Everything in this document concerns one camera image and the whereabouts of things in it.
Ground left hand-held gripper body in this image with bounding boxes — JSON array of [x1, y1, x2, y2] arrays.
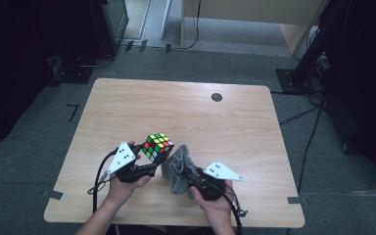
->
[[105, 140, 152, 184]]

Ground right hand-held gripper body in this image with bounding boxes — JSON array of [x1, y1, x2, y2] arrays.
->
[[189, 161, 244, 202]]

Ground grey knitted sock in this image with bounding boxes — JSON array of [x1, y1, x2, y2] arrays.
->
[[161, 144, 200, 196]]

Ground multicoloured puzzle cube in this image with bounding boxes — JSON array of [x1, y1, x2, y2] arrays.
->
[[141, 132, 175, 165]]

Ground person's right hand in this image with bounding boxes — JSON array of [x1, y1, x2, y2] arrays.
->
[[189, 180, 235, 230]]

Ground person's left hand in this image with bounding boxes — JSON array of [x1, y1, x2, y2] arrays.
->
[[105, 140, 154, 209]]

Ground person's dark trousers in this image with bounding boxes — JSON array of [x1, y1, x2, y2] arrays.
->
[[107, 224, 216, 235]]

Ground grey floor tape piece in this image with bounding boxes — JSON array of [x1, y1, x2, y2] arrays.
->
[[41, 189, 65, 201], [286, 196, 308, 206]]

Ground black flat stand base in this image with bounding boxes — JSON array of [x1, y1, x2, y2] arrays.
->
[[49, 55, 95, 85]]

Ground dark curtain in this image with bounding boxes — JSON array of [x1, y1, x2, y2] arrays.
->
[[319, 0, 376, 194], [0, 0, 94, 155]]

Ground black metal stand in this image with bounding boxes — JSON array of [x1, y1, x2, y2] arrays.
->
[[275, 0, 353, 96]]

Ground beige wooden desk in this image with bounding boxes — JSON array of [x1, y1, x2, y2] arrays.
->
[[179, 0, 329, 58]]

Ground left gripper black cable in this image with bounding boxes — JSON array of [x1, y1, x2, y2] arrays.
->
[[86, 147, 119, 213]]

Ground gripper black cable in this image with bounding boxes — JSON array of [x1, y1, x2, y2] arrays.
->
[[86, 147, 119, 213], [220, 187, 250, 235]]

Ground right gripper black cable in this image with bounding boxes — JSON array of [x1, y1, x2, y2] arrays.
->
[[220, 187, 250, 235]]

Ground black looped floor cable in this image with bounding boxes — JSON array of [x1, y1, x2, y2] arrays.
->
[[75, 53, 116, 69]]

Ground long black floor cable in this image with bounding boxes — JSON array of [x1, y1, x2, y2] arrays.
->
[[297, 107, 323, 194]]

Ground black hanging cable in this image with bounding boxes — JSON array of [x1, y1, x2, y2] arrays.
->
[[175, 0, 203, 51]]

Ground tangle of cables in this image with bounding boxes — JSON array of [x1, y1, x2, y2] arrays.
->
[[305, 51, 331, 96]]

